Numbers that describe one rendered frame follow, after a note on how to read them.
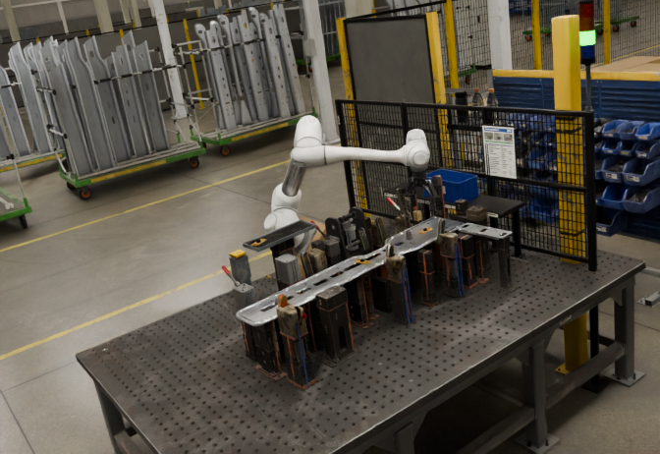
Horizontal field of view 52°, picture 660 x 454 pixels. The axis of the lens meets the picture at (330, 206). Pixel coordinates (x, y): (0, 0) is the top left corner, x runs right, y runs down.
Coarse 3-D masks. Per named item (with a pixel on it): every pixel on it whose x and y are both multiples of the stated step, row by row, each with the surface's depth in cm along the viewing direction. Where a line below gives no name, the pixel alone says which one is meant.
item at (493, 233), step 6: (462, 228) 360; (468, 228) 358; (474, 228) 357; (480, 228) 356; (486, 228) 355; (492, 228) 354; (474, 234) 352; (480, 234) 349; (486, 234) 347; (492, 234) 346; (498, 234) 345
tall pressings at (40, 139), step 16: (16, 48) 1093; (32, 48) 1103; (16, 64) 1093; (32, 64) 1149; (0, 80) 1107; (32, 80) 1106; (0, 96) 1104; (32, 96) 1116; (48, 96) 1129; (16, 112) 1123; (32, 112) 1119; (48, 112) 1175; (0, 128) 1114; (16, 128) 1129; (32, 128) 1115; (0, 144) 1118; (16, 144) 1128; (48, 144) 1134
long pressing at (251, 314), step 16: (416, 224) 374; (432, 224) 371; (448, 224) 368; (400, 240) 356; (416, 240) 353; (432, 240) 351; (352, 256) 343; (368, 256) 341; (384, 256) 338; (320, 272) 330; (336, 272) 329; (352, 272) 326; (288, 288) 319; (304, 288) 317; (320, 288) 314; (256, 304) 308; (272, 304) 306; (256, 320) 292
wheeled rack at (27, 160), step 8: (24, 112) 1172; (32, 152) 1157; (48, 152) 1128; (64, 152) 1131; (8, 160) 1117; (16, 160) 1103; (24, 160) 1108; (32, 160) 1106; (40, 160) 1112; (48, 160) 1120; (0, 168) 1081; (8, 168) 1087
